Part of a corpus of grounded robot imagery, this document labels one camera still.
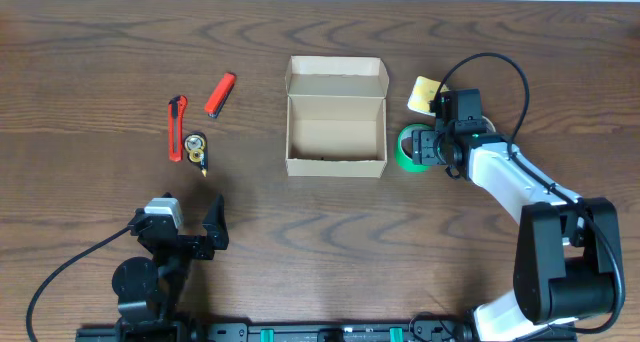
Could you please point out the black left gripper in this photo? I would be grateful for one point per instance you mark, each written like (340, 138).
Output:
(216, 235)

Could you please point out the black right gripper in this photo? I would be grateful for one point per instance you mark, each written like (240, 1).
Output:
(422, 149)

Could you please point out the green tape roll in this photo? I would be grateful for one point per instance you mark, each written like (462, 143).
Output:
(403, 158)

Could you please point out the white tape roll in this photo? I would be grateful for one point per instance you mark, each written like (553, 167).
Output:
(490, 126)

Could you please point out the yellow sticky note pad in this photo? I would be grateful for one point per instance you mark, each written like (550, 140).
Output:
(422, 94)

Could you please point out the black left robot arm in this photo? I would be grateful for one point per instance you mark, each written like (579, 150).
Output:
(149, 289)

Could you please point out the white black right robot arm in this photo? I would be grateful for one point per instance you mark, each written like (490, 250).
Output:
(568, 263)

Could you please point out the black yellow correction tape dispenser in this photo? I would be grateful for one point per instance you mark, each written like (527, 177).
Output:
(195, 145)

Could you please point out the open cardboard box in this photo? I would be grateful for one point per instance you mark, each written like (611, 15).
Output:
(336, 117)

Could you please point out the red mini stapler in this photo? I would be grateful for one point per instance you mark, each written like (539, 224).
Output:
(220, 94)

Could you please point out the red utility knife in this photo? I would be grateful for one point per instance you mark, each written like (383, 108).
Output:
(176, 110)

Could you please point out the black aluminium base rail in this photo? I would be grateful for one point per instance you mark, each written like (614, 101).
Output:
(421, 330)

